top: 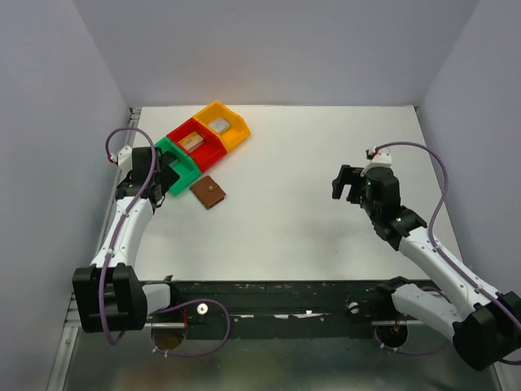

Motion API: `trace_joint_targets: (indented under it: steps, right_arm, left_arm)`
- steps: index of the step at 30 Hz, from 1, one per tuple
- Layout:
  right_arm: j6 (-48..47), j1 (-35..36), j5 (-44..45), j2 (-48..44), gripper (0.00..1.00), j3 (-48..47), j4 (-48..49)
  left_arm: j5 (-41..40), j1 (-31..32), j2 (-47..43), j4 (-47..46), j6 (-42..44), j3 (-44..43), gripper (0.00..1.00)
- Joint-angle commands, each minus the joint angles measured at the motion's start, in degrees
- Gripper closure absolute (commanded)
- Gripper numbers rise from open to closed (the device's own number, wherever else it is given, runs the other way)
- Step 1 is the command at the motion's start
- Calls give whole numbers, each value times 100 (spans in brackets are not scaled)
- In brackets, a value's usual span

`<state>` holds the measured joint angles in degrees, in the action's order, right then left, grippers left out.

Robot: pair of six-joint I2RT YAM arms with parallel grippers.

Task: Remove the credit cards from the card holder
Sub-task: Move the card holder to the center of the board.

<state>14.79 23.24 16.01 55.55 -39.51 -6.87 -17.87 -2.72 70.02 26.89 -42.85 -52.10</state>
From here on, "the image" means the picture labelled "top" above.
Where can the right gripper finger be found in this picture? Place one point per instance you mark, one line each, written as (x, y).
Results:
(355, 191)
(343, 179)

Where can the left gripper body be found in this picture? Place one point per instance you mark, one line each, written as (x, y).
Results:
(166, 175)

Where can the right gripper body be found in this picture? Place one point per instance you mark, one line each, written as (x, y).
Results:
(352, 186)

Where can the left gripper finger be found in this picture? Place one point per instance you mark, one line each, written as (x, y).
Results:
(165, 158)
(169, 178)

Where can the brown leather card holder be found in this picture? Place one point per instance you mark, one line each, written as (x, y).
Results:
(208, 192)

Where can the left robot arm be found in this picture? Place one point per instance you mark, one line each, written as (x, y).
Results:
(108, 293)

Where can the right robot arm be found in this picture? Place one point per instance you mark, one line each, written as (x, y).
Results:
(482, 323)

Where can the green plastic bin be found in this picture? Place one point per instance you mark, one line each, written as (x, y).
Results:
(187, 169)

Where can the gold metal block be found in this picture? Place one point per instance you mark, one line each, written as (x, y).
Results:
(191, 142)

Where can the red plastic bin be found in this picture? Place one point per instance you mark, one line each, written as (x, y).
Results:
(208, 151)

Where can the silver metal block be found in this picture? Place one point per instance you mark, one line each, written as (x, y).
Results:
(219, 125)

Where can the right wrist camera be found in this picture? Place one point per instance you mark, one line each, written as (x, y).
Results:
(379, 157)

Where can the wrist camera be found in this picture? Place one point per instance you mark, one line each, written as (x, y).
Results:
(123, 158)
(379, 157)

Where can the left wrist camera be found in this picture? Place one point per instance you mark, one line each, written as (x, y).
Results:
(123, 158)

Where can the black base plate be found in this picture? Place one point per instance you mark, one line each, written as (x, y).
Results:
(279, 309)

